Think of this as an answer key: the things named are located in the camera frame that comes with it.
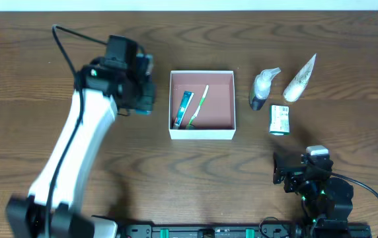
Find green white toothpaste tube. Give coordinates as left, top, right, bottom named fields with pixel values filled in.
left=172, top=91, right=194, bottom=130

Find green white toothbrush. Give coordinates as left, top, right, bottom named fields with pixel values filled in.
left=186, top=85, right=209, bottom=130

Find clear pump bottle dark liquid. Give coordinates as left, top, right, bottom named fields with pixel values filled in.
left=248, top=67, right=281, bottom=110

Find blue disposable razor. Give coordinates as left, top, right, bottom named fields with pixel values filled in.
left=134, top=109, right=151, bottom=116

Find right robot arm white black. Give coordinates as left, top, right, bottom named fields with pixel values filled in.
left=273, top=152, right=354, bottom=226

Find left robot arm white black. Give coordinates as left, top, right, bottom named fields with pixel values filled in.
left=6, top=35, right=156, bottom=237

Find small green white carton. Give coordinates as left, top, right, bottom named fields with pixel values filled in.
left=269, top=105, right=290, bottom=136

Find white box with pink interior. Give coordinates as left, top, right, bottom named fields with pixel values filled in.
left=168, top=70, right=236, bottom=139

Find white patterned squeeze tube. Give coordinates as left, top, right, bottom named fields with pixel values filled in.
left=283, top=54, right=317, bottom=102

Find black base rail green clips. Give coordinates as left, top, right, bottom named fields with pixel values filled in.
left=116, top=221, right=372, bottom=238

